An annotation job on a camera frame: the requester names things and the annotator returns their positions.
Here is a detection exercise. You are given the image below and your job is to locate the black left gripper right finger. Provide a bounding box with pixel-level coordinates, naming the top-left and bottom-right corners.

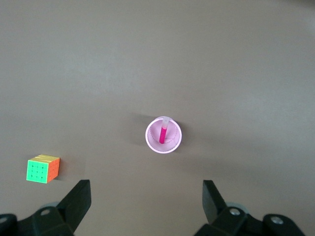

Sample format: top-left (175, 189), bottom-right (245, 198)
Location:
top-left (194, 180), bottom-right (307, 236)

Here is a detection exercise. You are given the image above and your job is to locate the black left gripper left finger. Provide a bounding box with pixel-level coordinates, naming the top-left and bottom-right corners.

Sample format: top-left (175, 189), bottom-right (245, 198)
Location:
top-left (0, 179), bottom-right (92, 236)

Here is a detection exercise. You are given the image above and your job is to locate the pink marker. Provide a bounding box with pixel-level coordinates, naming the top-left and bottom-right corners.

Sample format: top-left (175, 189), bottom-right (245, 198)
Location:
top-left (158, 117), bottom-right (170, 145)

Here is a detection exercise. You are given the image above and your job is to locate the colourful puzzle cube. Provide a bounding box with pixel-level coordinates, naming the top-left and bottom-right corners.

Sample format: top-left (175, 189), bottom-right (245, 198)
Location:
top-left (26, 154), bottom-right (61, 184)

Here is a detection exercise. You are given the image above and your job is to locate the pink mesh cup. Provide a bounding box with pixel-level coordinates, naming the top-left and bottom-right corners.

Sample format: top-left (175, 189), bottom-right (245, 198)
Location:
top-left (145, 115), bottom-right (183, 154)

